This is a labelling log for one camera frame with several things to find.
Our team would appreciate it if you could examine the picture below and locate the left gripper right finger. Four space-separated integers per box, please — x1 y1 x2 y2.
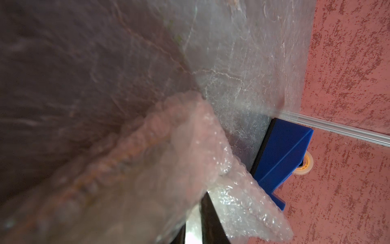
200 193 231 244

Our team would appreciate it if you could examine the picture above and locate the blue tape dispenser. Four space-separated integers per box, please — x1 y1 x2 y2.
250 118 314 210

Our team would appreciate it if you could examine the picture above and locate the clear bubble wrap sheet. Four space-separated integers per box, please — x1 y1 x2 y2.
1 91 293 244

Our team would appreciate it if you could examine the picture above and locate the right corner aluminium post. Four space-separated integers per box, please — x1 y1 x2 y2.
276 111 390 147

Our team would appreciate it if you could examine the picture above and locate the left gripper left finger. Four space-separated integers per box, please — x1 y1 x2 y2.
171 224 186 244

